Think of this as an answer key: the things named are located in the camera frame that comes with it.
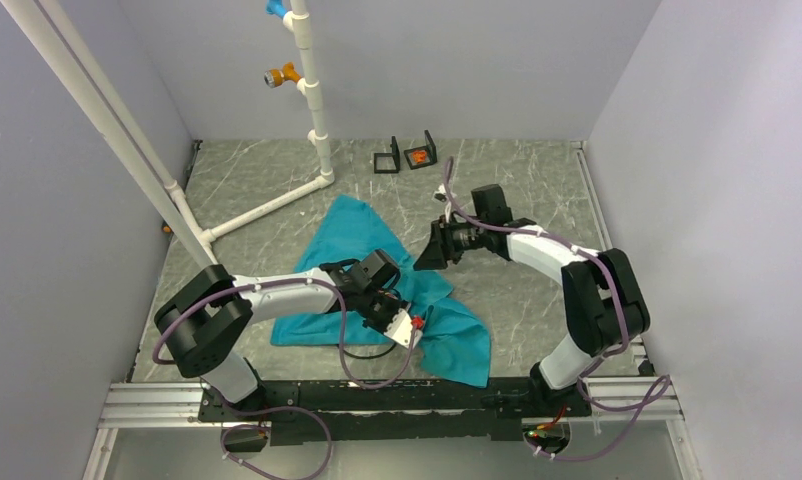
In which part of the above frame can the blue fitting on pipe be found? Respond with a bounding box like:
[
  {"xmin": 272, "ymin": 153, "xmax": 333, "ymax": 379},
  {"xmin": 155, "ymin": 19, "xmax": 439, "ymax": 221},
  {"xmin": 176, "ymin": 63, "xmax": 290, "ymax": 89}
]
[{"xmin": 265, "ymin": 0, "xmax": 289, "ymax": 19}]

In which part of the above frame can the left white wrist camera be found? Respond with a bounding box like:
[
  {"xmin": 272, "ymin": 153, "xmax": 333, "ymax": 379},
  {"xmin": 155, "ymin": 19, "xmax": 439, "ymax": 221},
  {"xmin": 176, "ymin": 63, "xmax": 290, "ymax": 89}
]
[{"xmin": 383, "ymin": 310, "xmax": 425, "ymax": 350}]

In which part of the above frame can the black coiled cable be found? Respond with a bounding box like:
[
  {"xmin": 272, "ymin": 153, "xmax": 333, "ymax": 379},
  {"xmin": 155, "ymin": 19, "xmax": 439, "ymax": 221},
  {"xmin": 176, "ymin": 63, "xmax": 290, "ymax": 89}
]
[{"xmin": 339, "ymin": 343, "xmax": 398, "ymax": 361}]

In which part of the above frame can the aluminium rail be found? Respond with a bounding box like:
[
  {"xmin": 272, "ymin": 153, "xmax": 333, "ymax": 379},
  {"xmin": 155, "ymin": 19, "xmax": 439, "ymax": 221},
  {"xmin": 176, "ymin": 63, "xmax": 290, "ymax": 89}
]
[{"xmin": 99, "ymin": 377, "xmax": 684, "ymax": 429}]

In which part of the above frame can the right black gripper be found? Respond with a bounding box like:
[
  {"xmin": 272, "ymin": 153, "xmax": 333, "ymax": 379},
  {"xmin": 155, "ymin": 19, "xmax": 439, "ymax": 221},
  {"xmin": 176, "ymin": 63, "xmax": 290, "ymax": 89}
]
[{"xmin": 413, "ymin": 215, "xmax": 488, "ymax": 271}]

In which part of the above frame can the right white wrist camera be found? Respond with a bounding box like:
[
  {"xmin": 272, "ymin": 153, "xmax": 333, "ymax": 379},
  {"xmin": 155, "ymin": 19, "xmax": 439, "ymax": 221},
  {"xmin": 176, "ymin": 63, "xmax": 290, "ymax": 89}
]
[{"xmin": 433, "ymin": 185, "xmax": 454, "ymax": 223}]

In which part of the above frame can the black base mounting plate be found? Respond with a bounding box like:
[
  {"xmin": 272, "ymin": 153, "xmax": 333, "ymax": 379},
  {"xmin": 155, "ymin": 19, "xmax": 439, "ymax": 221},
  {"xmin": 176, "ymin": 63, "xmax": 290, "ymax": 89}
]
[{"xmin": 198, "ymin": 377, "xmax": 591, "ymax": 446}]

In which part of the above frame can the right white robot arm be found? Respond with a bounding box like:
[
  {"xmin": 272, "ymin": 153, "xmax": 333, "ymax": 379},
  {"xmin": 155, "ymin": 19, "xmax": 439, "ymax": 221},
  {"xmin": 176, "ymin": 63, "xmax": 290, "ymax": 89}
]
[{"xmin": 414, "ymin": 184, "xmax": 650, "ymax": 415}]

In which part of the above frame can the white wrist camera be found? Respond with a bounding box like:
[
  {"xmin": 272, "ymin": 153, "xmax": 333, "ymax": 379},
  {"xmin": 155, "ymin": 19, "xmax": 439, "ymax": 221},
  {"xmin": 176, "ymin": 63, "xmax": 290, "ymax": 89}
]
[
  {"xmin": 383, "ymin": 310, "xmax": 425, "ymax": 350},
  {"xmin": 433, "ymin": 185, "xmax": 454, "ymax": 223}
]

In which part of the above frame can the orange flashlight on pipe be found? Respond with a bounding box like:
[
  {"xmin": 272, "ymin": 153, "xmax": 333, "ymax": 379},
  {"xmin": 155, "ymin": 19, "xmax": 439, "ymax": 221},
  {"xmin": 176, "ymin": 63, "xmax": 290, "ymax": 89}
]
[{"xmin": 264, "ymin": 62, "xmax": 302, "ymax": 88}]

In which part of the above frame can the black square frame holder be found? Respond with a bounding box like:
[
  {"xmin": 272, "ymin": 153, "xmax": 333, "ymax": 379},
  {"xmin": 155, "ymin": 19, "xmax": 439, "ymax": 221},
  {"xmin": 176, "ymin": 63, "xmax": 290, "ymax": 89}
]
[{"xmin": 403, "ymin": 130, "xmax": 438, "ymax": 170}]

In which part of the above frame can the teal t-shirt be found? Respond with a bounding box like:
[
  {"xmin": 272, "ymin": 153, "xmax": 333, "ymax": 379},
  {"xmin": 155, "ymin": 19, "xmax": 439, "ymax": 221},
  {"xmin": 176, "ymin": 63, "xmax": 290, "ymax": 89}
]
[{"xmin": 295, "ymin": 195, "xmax": 491, "ymax": 387}]

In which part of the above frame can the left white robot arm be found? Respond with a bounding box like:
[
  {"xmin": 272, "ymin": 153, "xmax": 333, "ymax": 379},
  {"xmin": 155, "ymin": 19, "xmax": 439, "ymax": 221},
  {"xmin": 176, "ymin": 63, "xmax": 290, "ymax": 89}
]
[{"xmin": 152, "ymin": 249, "xmax": 424, "ymax": 420}]

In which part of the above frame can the white PVC pipe stand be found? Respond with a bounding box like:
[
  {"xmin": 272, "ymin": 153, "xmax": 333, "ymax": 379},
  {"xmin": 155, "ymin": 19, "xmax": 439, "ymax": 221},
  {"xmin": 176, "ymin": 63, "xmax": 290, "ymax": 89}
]
[{"xmin": 2, "ymin": 1, "xmax": 335, "ymax": 267}]

